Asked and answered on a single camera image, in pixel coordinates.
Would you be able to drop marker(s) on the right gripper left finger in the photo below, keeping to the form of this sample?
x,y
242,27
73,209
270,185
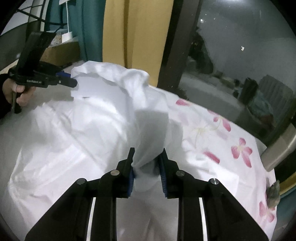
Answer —
x,y
87,210

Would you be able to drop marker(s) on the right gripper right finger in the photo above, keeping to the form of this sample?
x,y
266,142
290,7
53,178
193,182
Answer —
x,y
206,209

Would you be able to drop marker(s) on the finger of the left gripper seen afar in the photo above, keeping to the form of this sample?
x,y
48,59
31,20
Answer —
x,y
66,80

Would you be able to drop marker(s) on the white shirt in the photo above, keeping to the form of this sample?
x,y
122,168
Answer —
x,y
65,134

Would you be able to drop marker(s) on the left hand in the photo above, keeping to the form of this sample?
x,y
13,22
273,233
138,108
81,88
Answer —
x,y
10,88

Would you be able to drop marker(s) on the brown cardboard box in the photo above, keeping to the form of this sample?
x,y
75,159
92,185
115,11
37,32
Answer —
x,y
62,54

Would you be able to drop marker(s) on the teal curtain left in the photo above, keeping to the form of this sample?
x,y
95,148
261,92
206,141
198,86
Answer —
x,y
85,20

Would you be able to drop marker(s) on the floral white bed sheet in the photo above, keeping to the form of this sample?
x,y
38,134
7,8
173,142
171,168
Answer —
x,y
217,148

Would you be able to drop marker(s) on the yellow curtain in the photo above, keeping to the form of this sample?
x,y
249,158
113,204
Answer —
x,y
135,33

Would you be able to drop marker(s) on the glass window door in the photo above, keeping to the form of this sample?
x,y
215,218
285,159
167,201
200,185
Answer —
x,y
236,58

